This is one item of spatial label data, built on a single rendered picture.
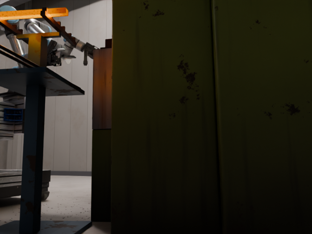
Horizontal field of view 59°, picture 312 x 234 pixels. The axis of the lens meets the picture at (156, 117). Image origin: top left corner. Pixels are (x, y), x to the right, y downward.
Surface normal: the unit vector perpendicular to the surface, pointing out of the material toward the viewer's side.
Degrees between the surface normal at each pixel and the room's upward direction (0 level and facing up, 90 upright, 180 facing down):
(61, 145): 90
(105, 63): 90
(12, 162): 90
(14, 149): 90
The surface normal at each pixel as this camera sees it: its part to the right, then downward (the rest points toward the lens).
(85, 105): -0.47, -0.11
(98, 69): -0.18, -0.14
